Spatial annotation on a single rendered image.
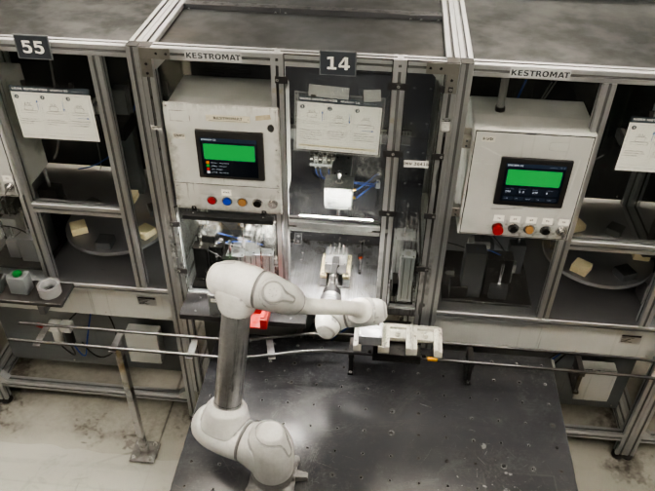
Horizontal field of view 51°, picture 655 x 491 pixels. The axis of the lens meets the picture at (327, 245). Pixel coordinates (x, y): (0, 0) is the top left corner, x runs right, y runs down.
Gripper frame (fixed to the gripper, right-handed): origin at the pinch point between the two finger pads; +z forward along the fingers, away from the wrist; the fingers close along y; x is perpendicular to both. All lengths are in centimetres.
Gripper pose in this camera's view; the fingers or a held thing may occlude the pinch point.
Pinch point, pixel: (335, 266)
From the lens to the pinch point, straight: 303.4
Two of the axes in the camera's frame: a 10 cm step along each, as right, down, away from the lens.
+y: 0.1, -7.8, -6.2
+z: 1.0, -6.2, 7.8
